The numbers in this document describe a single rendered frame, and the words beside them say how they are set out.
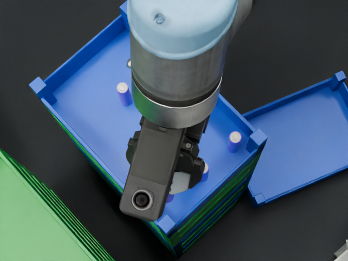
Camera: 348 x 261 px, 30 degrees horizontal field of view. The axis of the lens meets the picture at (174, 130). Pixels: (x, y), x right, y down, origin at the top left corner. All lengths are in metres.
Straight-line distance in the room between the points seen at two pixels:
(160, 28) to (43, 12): 1.14
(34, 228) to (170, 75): 0.58
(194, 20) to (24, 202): 0.65
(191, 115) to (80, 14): 1.03
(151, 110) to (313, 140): 0.92
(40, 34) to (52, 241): 0.69
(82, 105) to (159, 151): 0.37
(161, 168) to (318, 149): 0.87
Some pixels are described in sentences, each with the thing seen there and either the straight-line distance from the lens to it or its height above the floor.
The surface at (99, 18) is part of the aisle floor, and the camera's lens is 1.62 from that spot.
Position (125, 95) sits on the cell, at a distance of 0.98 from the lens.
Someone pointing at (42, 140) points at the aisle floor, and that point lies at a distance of 1.55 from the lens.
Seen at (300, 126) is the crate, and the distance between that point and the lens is 1.53.
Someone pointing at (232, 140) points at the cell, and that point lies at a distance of 0.94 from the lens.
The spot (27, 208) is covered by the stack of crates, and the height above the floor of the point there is 0.40.
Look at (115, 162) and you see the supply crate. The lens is 1.01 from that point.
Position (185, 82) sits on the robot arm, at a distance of 0.58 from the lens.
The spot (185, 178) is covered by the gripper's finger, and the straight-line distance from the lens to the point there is 0.78.
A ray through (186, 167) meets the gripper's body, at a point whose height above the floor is 0.73.
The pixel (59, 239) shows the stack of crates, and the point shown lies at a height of 0.40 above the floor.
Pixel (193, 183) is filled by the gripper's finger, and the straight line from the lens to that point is 0.79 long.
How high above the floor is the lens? 1.46
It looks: 75 degrees down
